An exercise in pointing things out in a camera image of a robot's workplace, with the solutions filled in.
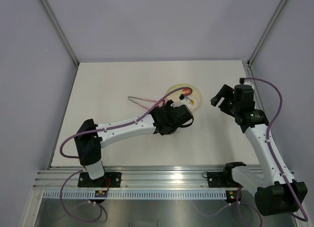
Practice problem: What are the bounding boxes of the pink steel tongs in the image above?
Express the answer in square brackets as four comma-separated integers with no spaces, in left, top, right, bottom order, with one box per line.
[127,96,157,109]

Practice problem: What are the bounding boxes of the cream round plate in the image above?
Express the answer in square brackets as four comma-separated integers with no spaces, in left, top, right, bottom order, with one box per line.
[166,83,202,113]

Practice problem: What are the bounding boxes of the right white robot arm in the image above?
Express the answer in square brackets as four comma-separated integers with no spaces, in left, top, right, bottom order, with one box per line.
[210,84,308,216]

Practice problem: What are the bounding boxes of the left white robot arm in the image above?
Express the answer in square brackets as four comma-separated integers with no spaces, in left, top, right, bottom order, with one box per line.
[75,99,194,187]

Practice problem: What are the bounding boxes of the fried egg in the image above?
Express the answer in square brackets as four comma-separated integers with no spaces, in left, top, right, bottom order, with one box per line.
[185,97,198,111]

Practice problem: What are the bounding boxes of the red shrimp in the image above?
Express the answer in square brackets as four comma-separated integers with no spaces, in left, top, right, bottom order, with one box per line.
[183,88,192,95]

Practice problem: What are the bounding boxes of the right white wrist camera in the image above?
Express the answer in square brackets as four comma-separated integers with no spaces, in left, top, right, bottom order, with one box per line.
[239,77,255,89]

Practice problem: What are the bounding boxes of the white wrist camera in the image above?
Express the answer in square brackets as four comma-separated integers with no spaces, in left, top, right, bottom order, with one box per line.
[239,77,255,89]
[171,97,192,109]

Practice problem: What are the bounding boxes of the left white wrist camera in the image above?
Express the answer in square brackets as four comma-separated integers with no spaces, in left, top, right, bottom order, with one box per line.
[171,97,192,109]

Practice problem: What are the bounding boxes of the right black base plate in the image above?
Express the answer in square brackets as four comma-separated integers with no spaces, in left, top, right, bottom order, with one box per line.
[202,171,253,188]

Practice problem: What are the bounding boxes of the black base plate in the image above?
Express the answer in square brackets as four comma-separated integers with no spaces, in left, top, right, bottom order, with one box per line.
[78,172,122,188]
[202,171,253,188]

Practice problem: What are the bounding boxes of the white slotted cable duct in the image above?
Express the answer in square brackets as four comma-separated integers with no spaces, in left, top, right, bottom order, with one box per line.
[43,190,237,200]

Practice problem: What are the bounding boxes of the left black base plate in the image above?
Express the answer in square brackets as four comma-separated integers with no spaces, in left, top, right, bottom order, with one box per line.
[78,172,122,188]

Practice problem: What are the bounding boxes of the aluminium mounting rail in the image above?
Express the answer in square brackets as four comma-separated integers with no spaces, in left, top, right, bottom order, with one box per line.
[32,165,224,190]

